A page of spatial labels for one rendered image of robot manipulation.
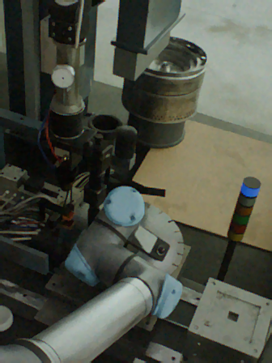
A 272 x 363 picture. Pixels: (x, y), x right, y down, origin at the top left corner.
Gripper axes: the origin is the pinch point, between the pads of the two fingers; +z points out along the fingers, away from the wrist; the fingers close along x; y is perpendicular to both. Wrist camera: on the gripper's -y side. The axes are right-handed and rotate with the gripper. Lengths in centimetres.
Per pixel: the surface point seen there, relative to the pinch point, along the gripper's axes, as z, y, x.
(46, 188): 27.5, 31.7, -8.0
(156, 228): 8.2, -4.7, -8.8
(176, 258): 2.9, -12.8, -3.0
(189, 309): 18.8, -23.6, 4.8
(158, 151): 57, 9, -47
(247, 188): -10.8, -19.7, -23.8
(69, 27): -41, 28, -24
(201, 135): 64, -2, -65
